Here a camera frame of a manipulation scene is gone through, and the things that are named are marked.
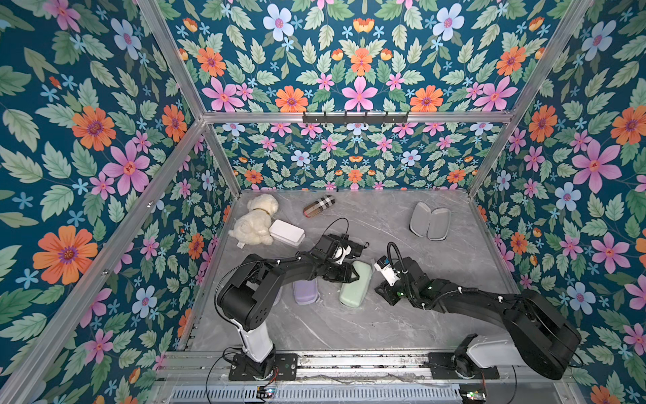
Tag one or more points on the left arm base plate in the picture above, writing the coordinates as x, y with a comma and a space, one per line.
262, 367

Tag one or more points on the plaid folded umbrella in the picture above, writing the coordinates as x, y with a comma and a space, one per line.
318, 206

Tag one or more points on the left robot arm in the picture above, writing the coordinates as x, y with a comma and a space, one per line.
247, 297

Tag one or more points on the mint green zippered case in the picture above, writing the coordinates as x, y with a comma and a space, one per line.
353, 294

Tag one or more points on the black hook rail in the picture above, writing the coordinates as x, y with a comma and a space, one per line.
370, 118

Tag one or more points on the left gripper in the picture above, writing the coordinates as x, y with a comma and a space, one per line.
344, 275

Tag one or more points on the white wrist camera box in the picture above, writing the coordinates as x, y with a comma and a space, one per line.
385, 268

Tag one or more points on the black folded umbrella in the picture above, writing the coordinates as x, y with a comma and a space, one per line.
342, 247

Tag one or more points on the white closed umbrella case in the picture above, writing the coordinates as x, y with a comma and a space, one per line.
287, 233

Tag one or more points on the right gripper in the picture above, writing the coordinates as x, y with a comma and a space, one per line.
392, 287

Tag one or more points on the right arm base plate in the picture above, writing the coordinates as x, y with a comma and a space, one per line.
449, 366

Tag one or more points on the white plush dog toy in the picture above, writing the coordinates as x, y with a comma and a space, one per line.
252, 229

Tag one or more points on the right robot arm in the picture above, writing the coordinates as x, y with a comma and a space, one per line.
538, 335

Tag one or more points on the aluminium front rail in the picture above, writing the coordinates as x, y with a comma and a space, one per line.
407, 365

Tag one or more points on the open beige case far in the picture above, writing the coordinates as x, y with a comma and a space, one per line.
433, 224

